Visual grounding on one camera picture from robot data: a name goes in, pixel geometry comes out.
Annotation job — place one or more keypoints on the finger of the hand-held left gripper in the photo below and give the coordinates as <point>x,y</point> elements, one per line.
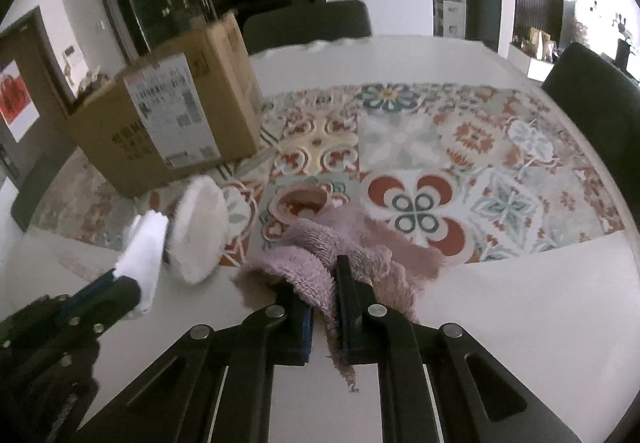
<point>117,303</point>
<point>90,292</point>

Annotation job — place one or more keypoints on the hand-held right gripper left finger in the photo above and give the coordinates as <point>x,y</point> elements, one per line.
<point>301,343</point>

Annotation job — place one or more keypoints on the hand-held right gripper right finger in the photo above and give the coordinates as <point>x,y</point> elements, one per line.
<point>351,323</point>

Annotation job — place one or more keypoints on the white cloth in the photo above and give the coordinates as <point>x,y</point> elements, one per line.
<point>145,253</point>

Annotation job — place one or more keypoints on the mauve towel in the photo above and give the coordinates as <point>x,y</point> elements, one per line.
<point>310,263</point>

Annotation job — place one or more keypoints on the cardboard box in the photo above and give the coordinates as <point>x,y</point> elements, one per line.
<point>235,88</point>

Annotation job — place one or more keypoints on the patterned table runner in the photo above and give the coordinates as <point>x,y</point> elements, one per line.
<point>450,148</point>

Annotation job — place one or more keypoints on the red and white door poster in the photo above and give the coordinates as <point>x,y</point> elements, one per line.
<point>17,98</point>

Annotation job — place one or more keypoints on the plush toy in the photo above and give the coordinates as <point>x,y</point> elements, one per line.
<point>94,83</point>

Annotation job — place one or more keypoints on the brown wooden door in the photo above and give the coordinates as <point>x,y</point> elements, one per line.
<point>45,73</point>

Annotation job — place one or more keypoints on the dark dining chair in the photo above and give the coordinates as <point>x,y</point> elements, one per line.
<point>595,108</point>
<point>310,25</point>

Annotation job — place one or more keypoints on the white side cabinet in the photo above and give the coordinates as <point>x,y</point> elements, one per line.
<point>532,63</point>

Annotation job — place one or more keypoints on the wall intercom panel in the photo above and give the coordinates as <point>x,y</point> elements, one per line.
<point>70,59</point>

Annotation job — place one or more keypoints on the picture frame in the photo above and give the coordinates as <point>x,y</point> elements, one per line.
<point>539,43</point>

